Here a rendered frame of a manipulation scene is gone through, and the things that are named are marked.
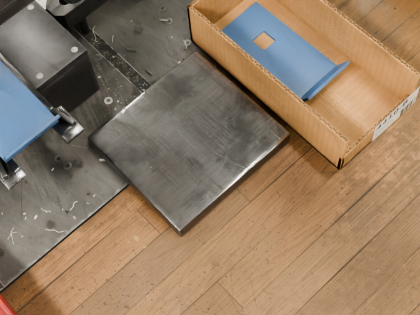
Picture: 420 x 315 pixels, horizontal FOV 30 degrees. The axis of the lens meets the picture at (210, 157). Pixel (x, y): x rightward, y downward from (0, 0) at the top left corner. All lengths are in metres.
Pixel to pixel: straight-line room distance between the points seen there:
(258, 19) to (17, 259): 0.41
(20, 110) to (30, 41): 0.09
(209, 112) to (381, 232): 0.23
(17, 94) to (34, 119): 0.04
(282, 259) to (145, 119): 0.22
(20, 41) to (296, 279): 0.40
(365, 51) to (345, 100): 0.06
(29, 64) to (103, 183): 0.16
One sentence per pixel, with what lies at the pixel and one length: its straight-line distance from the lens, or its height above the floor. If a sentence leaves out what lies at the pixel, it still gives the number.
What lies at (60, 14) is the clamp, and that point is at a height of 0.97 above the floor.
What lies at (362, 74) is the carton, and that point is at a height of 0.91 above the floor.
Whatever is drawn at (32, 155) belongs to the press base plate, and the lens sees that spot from 0.94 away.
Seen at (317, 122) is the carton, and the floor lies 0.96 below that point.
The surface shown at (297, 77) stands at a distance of 0.94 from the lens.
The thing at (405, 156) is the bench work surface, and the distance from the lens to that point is 0.91.
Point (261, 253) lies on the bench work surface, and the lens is 0.85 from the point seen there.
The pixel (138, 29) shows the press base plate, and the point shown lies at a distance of 1.00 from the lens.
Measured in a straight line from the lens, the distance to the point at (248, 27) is 0.98.
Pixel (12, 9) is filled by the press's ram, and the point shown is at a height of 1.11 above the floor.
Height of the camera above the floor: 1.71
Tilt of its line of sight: 64 degrees down
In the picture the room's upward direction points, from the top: 7 degrees counter-clockwise
